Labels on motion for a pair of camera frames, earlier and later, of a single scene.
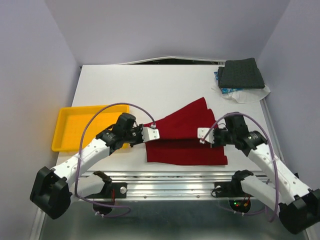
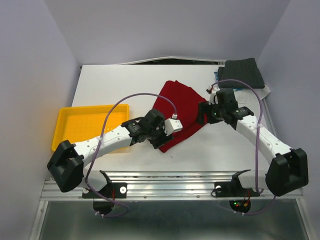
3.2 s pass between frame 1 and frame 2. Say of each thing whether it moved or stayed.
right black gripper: moved
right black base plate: stayed
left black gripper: moved
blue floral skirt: stayed
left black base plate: stayed
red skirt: moved
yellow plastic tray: stayed
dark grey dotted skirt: stayed
